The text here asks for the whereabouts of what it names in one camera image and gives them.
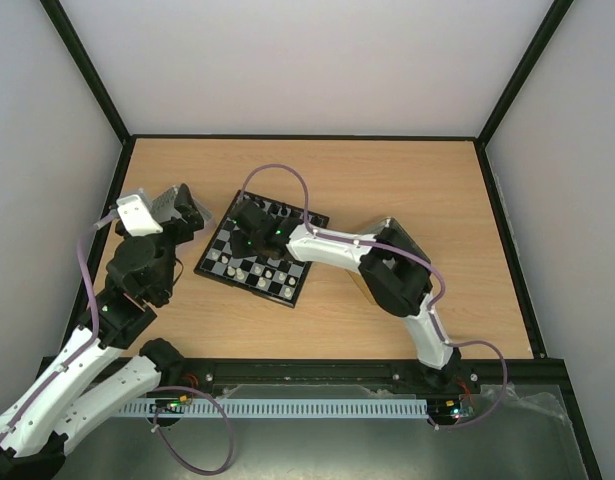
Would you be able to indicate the circuit board with led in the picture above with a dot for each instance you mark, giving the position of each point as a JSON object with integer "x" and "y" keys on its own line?
{"x": 173, "y": 405}
{"x": 449, "y": 411}

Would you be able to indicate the right circuit board with LED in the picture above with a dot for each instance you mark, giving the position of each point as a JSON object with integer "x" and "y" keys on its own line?
{"x": 449, "y": 411}

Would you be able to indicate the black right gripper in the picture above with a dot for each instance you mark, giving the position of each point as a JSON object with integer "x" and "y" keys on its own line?
{"x": 246, "y": 232}

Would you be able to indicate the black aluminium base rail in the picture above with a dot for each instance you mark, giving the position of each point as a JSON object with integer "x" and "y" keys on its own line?
{"x": 396, "y": 376}

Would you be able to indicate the black cage frame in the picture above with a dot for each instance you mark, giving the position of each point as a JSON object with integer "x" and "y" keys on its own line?
{"x": 535, "y": 369}

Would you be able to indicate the black chess pieces row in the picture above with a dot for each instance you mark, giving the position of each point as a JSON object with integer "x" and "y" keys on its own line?
{"x": 280, "y": 209}

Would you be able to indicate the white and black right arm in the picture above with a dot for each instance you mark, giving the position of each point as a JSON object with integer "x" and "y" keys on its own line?
{"x": 308, "y": 243}

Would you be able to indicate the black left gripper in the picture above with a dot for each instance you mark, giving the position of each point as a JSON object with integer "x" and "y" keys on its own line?
{"x": 190, "y": 213}

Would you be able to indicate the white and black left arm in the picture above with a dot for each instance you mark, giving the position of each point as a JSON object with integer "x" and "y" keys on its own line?
{"x": 65, "y": 403}

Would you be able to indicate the left circuit board with LED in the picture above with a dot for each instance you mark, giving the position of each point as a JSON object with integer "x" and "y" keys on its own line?
{"x": 173, "y": 405}

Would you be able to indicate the silver textured metal tray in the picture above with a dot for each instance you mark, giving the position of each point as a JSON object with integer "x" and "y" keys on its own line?
{"x": 163, "y": 209}

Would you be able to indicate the gold rimmed metal tin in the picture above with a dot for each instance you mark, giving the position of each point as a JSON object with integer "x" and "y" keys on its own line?
{"x": 397, "y": 284}

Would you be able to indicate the light blue slotted cable duct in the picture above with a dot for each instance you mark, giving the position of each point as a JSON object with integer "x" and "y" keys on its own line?
{"x": 287, "y": 409}

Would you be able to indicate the black and silver chessboard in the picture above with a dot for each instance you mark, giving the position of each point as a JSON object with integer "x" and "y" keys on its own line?
{"x": 276, "y": 280}

